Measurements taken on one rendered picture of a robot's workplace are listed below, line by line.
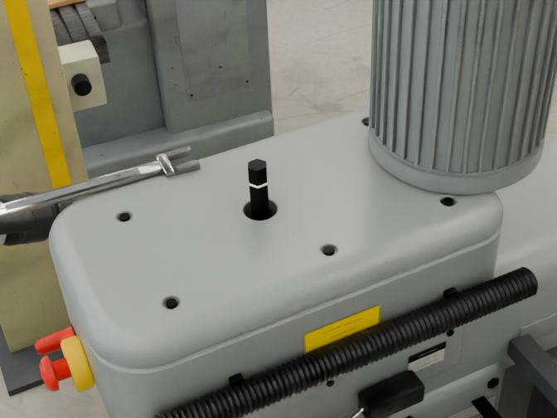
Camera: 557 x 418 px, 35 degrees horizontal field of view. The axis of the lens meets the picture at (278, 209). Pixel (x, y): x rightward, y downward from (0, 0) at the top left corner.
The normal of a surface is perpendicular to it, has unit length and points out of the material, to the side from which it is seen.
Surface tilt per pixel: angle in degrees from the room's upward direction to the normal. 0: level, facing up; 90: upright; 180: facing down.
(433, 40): 90
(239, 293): 0
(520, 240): 4
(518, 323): 90
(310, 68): 0
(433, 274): 90
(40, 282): 90
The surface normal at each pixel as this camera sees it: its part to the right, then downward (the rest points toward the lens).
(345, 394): 0.44, 0.57
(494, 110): 0.20, 0.63
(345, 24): -0.04, -0.76
